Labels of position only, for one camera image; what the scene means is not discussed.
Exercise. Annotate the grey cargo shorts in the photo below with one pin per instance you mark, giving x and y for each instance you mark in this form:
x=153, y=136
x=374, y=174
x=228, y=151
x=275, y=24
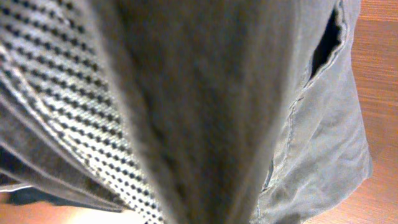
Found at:
x=182, y=111

